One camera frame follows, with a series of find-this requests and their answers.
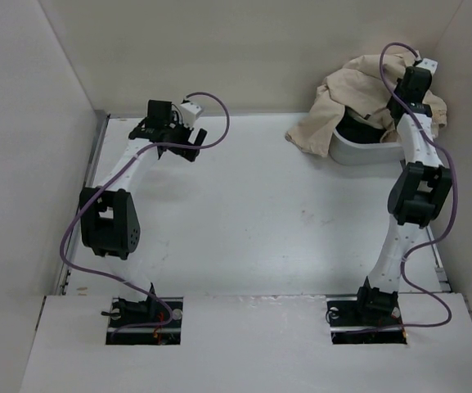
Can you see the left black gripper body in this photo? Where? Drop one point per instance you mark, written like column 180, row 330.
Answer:
column 179, row 134

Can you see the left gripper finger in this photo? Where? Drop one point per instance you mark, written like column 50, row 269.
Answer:
column 188, row 154
column 200, row 138

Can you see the beige trousers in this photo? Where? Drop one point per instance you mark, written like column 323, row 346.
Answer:
column 355, row 89

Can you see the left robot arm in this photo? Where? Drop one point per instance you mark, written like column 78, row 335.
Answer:
column 110, row 226

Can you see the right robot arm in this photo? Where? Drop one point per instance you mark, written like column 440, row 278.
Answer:
column 415, row 200

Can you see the white laundry basket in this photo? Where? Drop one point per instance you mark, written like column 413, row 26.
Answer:
column 345, row 152

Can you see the black garment in basket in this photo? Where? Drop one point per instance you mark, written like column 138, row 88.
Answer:
column 358, row 131

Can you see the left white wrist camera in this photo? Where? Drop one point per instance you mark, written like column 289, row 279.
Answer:
column 190, row 112

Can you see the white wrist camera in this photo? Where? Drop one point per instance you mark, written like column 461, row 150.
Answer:
column 426, row 64
column 190, row 112

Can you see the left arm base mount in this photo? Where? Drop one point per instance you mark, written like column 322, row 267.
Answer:
column 144, row 323

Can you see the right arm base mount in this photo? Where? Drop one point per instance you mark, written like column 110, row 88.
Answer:
column 350, row 327

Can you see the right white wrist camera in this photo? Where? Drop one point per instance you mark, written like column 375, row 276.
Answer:
column 426, row 64

